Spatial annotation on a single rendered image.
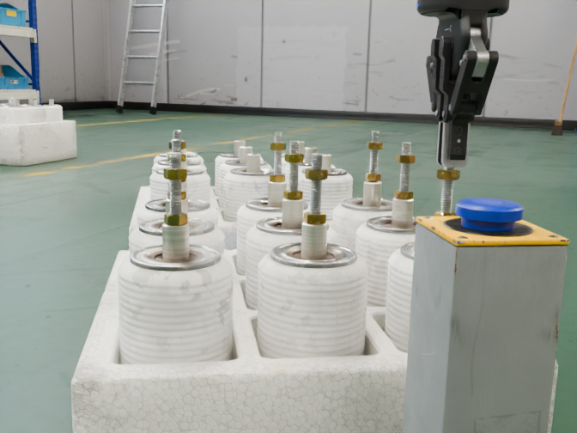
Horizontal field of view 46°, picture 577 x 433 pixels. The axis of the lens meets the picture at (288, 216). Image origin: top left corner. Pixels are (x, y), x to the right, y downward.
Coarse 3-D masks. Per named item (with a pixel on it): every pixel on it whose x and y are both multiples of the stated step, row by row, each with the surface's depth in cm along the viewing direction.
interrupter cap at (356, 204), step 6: (348, 198) 86; (354, 198) 86; (360, 198) 86; (384, 198) 86; (342, 204) 83; (348, 204) 81; (354, 204) 82; (360, 204) 84; (384, 204) 84; (390, 204) 83; (366, 210) 80; (372, 210) 80; (378, 210) 80; (384, 210) 80; (390, 210) 80
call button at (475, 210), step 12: (456, 204) 42; (468, 204) 41; (480, 204) 41; (492, 204) 41; (504, 204) 41; (516, 204) 41; (468, 216) 41; (480, 216) 40; (492, 216) 40; (504, 216) 40; (516, 216) 40; (480, 228) 41; (492, 228) 40; (504, 228) 41
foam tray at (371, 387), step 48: (240, 288) 73; (96, 336) 58; (240, 336) 59; (384, 336) 60; (96, 384) 50; (144, 384) 51; (192, 384) 51; (240, 384) 52; (288, 384) 52; (336, 384) 53; (384, 384) 54; (96, 432) 51; (144, 432) 51; (192, 432) 52; (240, 432) 53; (288, 432) 53; (336, 432) 54; (384, 432) 55
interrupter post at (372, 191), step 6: (366, 180) 84; (366, 186) 82; (372, 186) 82; (378, 186) 82; (366, 192) 82; (372, 192) 82; (378, 192) 82; (366, 198) 83; (372, 198) 82; (378, 198) 82; (366, 204) 83; (372, 204) 82; (378, 204) 83
